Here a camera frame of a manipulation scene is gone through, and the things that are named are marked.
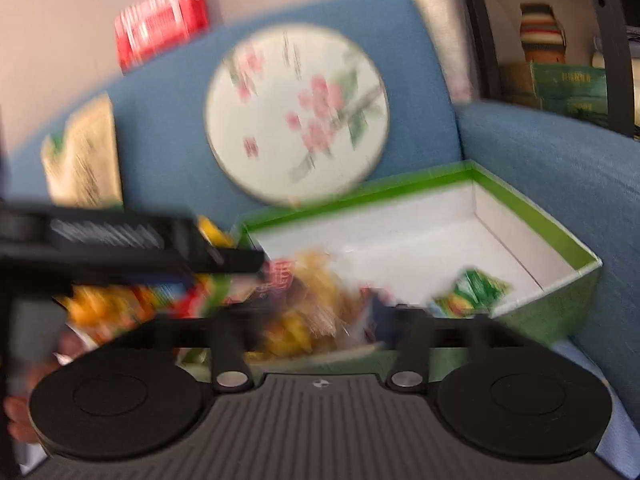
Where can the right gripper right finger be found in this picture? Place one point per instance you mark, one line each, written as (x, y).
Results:
(415, 333)

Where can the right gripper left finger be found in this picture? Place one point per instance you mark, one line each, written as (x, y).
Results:
(228, 369)

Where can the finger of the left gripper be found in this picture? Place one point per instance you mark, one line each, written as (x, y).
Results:
(91, 246)

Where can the green snack packet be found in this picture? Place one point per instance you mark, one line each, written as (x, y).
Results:
(473, 292)

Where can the Dango Galette cookie pack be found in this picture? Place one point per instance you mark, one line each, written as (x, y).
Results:
(310, 310)

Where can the yellow chip bag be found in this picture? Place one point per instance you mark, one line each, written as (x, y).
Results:
(215, 236)

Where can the large beige green snack bag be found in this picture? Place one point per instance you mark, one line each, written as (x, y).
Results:
(81, 164)

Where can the green white cardboard box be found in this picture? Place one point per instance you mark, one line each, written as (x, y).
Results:
(409, 238)

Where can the round floral fan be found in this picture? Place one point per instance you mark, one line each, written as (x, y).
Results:
(296, 113)

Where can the blue sofa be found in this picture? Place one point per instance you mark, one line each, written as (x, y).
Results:
(587, 177)

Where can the light blue sofa blanket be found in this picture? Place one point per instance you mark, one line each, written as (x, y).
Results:
(619, 446)

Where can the red wet wipes pack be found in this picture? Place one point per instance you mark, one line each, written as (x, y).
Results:
(148, 28)

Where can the green book box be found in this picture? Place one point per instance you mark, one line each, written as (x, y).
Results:
(579, 92)

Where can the striped ceramic vase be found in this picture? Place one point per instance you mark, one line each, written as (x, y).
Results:
(542, 37)

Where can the silver foil roll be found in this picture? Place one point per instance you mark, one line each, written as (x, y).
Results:
(447, 22)

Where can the black metal shelf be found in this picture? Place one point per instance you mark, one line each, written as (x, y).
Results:
(618, 68)

